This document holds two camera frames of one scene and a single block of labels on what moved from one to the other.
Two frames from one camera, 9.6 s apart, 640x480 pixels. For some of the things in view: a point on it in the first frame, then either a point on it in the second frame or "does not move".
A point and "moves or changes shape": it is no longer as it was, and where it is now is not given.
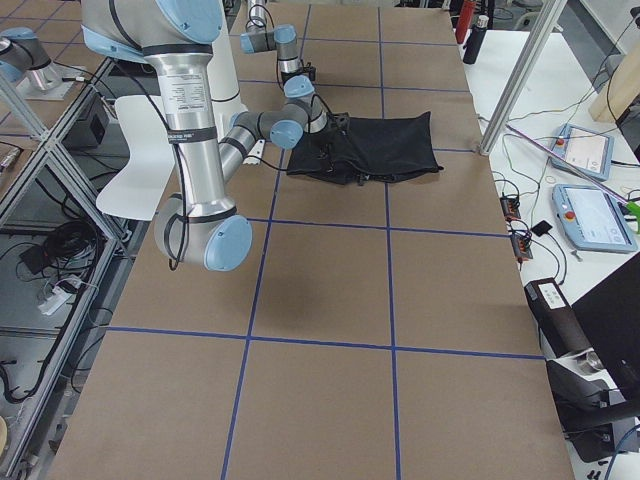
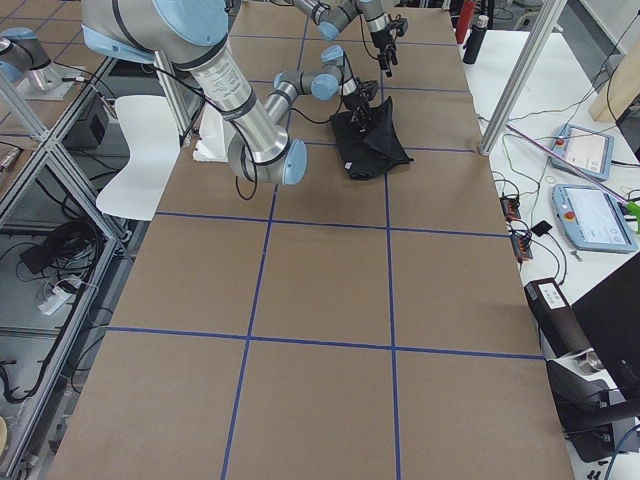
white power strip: (55, 302) does not move
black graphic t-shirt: (367, 149) moves or changes shape
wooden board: (620, 91) does not move
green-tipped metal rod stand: (632, 206) does not move
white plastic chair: (151, 149) does not move
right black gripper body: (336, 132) to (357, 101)
